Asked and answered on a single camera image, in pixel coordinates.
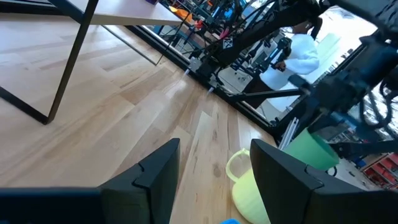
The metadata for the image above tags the white tube bundle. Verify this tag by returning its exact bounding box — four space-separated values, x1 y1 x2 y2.
278 117 300 151

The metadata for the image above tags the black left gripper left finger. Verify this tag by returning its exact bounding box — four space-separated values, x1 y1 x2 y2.
99 138 182 224

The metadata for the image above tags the orange object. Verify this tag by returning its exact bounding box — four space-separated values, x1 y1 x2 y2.
169 6 194 23

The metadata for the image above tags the person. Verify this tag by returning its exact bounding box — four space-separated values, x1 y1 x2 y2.
242 18 324 110

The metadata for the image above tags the mint green plastic cup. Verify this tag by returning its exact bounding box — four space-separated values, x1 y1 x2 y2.
282 127 340 172

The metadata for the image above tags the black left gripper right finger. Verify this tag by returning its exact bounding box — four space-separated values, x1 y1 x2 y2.
249 139 374 224

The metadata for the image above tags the wooden shelf black metal frame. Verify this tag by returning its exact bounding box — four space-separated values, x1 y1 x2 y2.
0 0 192 125

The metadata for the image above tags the red storage rack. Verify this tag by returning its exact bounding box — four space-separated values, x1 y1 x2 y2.
363 152 398 190

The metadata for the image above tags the pale yellow-green mug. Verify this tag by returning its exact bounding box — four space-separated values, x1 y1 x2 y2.
225 148 271 224

